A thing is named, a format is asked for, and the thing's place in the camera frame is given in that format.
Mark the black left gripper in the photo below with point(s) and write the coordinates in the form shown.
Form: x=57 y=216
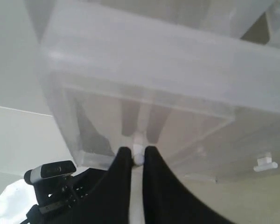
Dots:
x=59 y=194

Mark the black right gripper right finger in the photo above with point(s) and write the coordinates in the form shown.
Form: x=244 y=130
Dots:
x=166 y=200

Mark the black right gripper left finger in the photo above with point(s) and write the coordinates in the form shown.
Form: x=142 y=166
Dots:
x=108 y=201

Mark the clear drawer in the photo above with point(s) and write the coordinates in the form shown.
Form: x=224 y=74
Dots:
x=97 y=116
x=247 y=148

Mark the white plastic drawer cabinet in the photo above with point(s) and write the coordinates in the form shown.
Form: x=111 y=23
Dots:
x=93 y=40

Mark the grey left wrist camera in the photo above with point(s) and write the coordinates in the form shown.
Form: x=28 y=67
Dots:
x=48 y=171

